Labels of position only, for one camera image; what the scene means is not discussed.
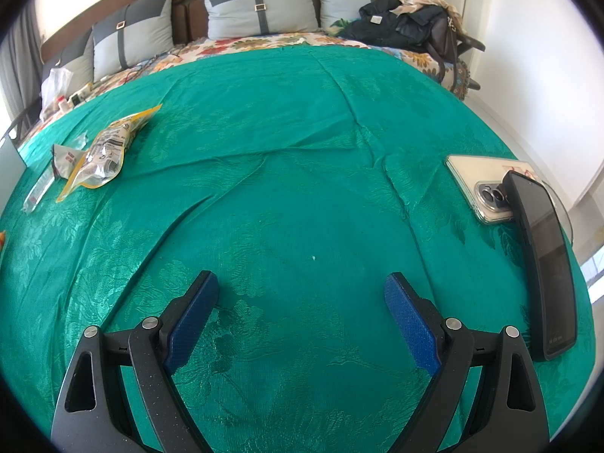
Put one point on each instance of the brown padded headboard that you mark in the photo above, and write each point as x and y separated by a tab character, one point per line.
188	14

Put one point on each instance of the beige patterned scarf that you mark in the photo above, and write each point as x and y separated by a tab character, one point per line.
424	0

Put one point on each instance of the grey curtain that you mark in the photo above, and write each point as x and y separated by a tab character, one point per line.
19	66

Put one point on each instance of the black phone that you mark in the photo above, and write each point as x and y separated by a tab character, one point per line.
547	269

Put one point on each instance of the floral bedsheet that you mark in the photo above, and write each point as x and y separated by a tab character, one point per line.
245	45

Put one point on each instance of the brown handbag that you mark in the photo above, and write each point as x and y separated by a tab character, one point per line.
443	37

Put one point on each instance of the black jacket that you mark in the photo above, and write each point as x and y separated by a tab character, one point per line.
387	28

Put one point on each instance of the long clear snack packet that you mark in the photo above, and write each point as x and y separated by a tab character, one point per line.
37	188

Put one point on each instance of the phone in clear case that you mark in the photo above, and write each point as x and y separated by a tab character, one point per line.
476	184

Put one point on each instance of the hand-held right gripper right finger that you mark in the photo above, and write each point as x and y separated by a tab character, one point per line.
410	325

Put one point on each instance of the white storage box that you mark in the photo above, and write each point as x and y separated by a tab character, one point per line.
9	174

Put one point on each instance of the yellow-edged clear snack packet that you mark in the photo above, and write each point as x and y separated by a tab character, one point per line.
106	151

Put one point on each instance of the clear plastic bag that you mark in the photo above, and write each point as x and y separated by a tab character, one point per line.
54	85

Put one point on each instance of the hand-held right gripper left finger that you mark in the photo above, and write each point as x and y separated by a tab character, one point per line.
193	321

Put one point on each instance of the green patterned blanket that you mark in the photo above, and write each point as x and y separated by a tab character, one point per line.
306	174

